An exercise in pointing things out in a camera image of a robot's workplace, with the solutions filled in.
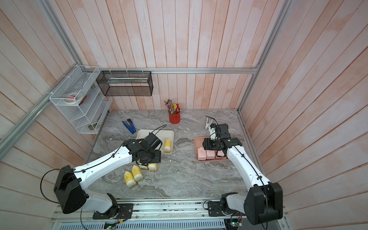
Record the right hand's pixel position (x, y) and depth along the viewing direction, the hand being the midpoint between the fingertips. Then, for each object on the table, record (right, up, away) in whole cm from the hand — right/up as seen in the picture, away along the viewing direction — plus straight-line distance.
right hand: (207, 142), depth 85 cm
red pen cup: (-21, +15, +20) cm, 33 cm away
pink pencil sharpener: (-3, -8, +2) cm, 9 cm away
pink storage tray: (-3, -2, +17) cm, 17 cm away
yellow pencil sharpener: (-39, -15, -2) cm, 41 cm away
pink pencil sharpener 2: (+3, -8, +3) cm, 9 cm away
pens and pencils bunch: (-22, +22, +20) cm, 36 cm away
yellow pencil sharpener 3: (-44, -19, -9) cm, 49 cm away
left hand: (-30, -10, -5) cm, 32 cm away
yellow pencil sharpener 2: (-41, -16, -7) cm, 44 cm away
